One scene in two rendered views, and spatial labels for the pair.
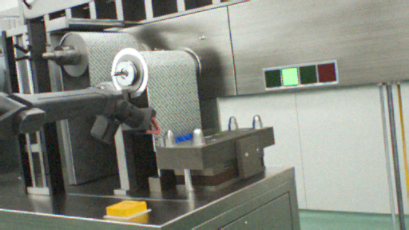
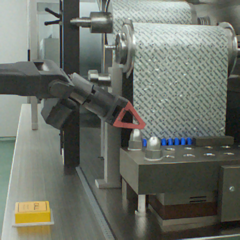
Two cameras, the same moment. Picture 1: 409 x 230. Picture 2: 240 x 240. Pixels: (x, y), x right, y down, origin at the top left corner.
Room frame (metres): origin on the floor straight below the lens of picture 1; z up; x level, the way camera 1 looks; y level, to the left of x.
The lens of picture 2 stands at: (0.73, -0.43, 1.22)
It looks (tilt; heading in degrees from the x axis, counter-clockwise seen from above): 8 degrees down; 41
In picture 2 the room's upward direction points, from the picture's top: 1 degrees clockwise
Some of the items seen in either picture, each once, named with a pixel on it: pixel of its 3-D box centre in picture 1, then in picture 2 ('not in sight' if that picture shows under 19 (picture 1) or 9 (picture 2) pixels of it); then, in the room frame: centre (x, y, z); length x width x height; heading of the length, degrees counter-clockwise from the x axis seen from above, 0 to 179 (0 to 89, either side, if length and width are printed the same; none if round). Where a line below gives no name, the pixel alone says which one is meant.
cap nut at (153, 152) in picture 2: (198, 136); (153, 147); (1.36, 0.04, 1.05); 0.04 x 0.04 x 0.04
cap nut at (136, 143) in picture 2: (169, 138); (136, 139); (1.41, 0.12, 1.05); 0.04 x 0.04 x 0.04
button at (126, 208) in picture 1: (126, 208); (32, 212); (1.21, 0.23, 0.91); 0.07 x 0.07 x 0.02; 54
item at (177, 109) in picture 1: (176, 115); (180, 110); (1.56, 0.10, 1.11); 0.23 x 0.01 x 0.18; 144
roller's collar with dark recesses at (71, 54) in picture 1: (66, 55); (100, 22); (1.62, 0.44, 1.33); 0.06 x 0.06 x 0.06; 54
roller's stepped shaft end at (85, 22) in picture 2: (51, 56); (80, 22); (1.57, 0.47, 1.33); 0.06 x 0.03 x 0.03; 144
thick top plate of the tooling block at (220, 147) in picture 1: (220, 146); (217, 164); (1.52, -0.02, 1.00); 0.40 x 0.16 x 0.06; 144
